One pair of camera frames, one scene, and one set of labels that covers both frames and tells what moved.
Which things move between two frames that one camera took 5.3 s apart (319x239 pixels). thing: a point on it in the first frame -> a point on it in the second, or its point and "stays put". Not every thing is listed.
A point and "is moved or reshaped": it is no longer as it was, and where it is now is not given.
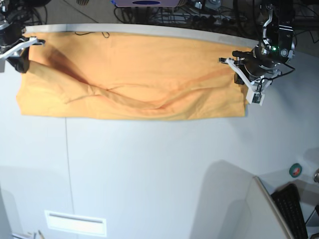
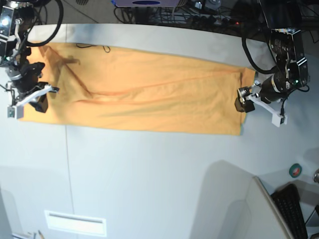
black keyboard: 287,202 stays put
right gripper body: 255,63 -> 273,87
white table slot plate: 68,222 stays put
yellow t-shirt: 129,76 is moved or reshaped
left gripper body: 11,37 -> 24,77
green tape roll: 295,170 stays put
